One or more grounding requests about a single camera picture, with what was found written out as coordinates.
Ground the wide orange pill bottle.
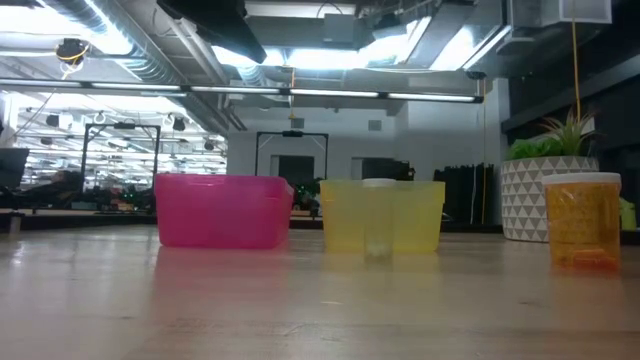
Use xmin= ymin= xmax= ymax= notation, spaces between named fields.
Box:
xmin=541 ymin=172 xmax=623 ymax=271

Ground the red plastic bin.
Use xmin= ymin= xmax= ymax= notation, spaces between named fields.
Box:
xmin=153 ymin=173 xmax=295 ymax=250

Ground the yellow plastic bin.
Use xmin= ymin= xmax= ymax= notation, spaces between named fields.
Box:
xmin=319 ymin=179 xmax=447 ymax=254

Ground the LED strip light bar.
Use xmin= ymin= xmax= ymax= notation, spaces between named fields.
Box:
xmin=0 ymin=77 xmax=485 ymax=105

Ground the round black ceiling device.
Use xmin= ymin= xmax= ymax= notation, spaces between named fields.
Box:
xmin=54 ymin=37 xmax=91 ymax=66

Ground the black robot with green lights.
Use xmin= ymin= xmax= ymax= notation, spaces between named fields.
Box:
xmin=293 ymin=177 xmax=324 ymax=216

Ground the dark monitor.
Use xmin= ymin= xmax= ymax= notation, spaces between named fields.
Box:
xmin=0 ymin=147 xmax=30 ymax=190

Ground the black panel stack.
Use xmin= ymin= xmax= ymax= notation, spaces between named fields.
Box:
xmin=433 ymin=162 xmax=496 ymax=225

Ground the green leafy plant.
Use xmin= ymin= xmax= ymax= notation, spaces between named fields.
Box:
xmin=507 ymin=137 xmax=564 ymax=162

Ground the white triangle pattern pot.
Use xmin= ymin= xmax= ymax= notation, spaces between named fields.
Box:
xmin=500 ymin=155 xmax=600 ymax=244

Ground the spiky green plant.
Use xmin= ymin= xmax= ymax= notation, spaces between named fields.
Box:
xmin=542 ymin=107 xmax=599 ymax=159

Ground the light green object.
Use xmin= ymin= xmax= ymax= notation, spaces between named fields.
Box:
xmin=619 ymin=197 xmax=639 ymax=232

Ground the small black gantry frame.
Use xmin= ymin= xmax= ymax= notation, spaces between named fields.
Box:
xmin=254 ymin=130 xmax=330 ymax=177

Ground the large black gantry frame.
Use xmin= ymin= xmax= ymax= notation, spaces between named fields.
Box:
xmin=80 ymin=122 xmax=162 ymax=211

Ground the thin yellow hanging cord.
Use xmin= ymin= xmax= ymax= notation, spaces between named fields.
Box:
xmin=480 ymin=78 xmax=488 ymax=225

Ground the thick yellow hanging cord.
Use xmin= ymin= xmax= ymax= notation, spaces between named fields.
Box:
xmin=571 ymin=0 xmax=582 ymax=121

